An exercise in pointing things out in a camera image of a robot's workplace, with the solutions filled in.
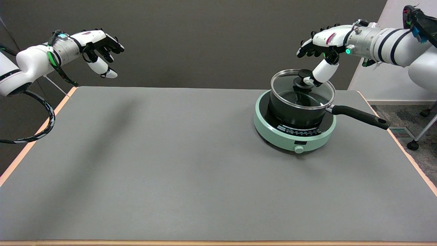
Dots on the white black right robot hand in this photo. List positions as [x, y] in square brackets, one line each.
[329, 36]

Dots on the glass pot lid black knob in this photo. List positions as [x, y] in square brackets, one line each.
[285, 87]

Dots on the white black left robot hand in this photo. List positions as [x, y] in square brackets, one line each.
[95, 37]

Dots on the chair base with casters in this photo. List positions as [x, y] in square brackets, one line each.
[413, 145]

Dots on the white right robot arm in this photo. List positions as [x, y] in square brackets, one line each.
[392, 46]

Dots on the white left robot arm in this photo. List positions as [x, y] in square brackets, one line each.
[30, 61]

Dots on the mint green induction cooker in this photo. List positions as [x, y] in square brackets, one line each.
[273, 135]

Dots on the metal floor vent grille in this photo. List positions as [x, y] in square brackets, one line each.
[401, 132]

